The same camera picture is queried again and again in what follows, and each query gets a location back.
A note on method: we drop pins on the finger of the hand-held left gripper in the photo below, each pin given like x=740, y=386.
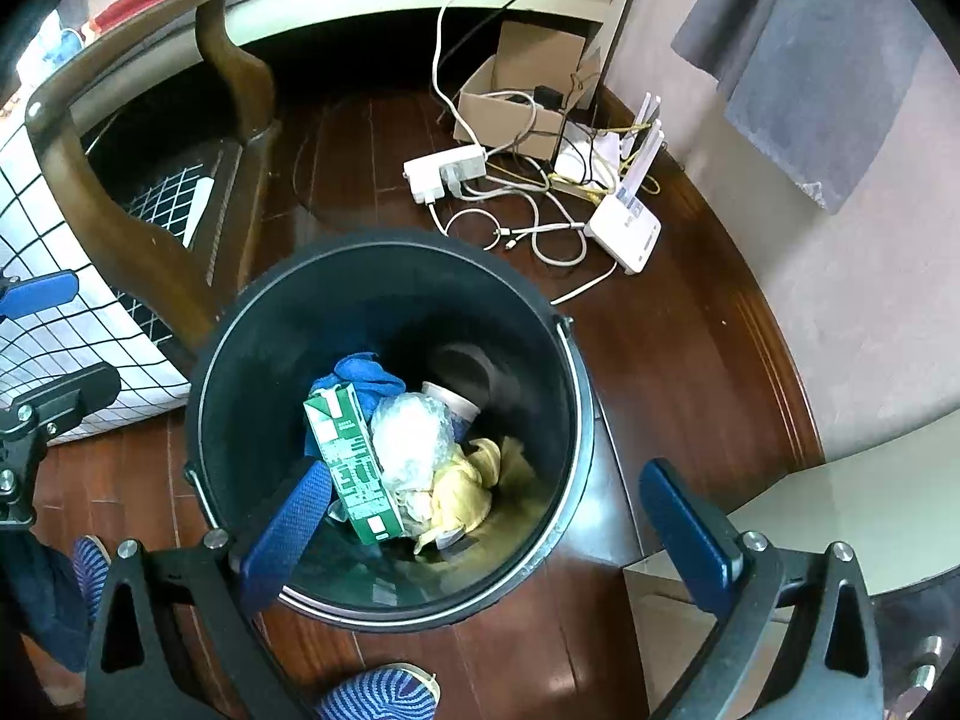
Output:
x=71, y=394
x=41, y=294

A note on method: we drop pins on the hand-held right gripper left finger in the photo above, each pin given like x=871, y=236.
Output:
x=289, y=532

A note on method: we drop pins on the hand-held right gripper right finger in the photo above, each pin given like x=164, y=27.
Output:
x=694, y=540

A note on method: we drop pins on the green drink carton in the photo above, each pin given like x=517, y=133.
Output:
x=352, y=465

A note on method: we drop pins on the clear plastic bag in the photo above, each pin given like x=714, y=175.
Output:
x=409, y=435

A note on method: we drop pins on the blue cloth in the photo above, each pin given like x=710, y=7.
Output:
x=360, y=375

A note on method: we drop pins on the black trash bin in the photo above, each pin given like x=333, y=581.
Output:
x=247, y=360

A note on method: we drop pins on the pale yellow cloth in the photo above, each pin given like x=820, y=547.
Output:
x=465, y=480

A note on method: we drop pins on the red paper cup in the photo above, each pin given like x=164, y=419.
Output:
x=450, y=399

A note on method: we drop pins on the white checkered tablecloth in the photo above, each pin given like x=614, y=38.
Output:
x=45, y=240

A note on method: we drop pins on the tan box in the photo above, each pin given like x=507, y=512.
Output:
x=660, y=637

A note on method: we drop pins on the wooden chair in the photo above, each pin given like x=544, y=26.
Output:
x=150, y=240

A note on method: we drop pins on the blue striped shoe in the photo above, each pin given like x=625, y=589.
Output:
x=375, y=697
x=94, y=570

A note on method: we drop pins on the person's leg in jeans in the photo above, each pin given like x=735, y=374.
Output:
x=37, y=592

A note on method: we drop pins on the white router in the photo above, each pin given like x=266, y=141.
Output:
x=622, y=229

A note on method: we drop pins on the white modem box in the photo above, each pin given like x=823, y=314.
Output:
x=577, y=161

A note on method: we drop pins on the white power strip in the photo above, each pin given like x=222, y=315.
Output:
x=450, y=165

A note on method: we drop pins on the black power adapter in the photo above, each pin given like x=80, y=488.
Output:
x=549, y=97

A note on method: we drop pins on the grey hanging towel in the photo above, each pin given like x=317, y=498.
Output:
x=810, y=52

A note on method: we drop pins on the open cardboard box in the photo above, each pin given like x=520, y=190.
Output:
x=540, y=52

